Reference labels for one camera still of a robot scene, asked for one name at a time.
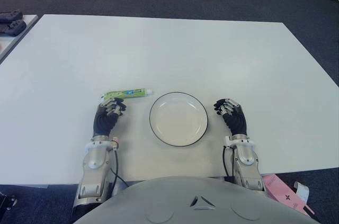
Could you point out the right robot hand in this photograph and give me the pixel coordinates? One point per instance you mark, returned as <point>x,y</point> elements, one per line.
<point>237,122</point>

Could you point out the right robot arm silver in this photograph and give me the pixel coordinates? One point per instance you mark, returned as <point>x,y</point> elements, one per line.
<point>247,163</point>

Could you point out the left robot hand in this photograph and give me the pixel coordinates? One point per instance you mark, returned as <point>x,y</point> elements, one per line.
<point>104,120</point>

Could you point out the white paper tag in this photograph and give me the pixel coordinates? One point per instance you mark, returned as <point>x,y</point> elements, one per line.
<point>303,191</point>

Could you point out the green toothpaste tube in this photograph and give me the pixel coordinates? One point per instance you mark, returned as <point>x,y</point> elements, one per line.
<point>127,93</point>

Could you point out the black device on floor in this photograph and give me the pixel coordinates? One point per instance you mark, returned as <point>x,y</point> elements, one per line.
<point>6,201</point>

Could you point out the black game controller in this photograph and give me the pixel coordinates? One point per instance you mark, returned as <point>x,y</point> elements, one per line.
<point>13,27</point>
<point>10,14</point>

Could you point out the pink cardboard box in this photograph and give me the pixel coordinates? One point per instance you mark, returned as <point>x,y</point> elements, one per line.
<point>280,192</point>

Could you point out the white plate black rim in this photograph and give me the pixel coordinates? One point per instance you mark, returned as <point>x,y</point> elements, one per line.
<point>178,119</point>

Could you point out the grey robot torso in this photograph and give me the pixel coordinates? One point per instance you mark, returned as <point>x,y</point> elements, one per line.
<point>185,200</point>

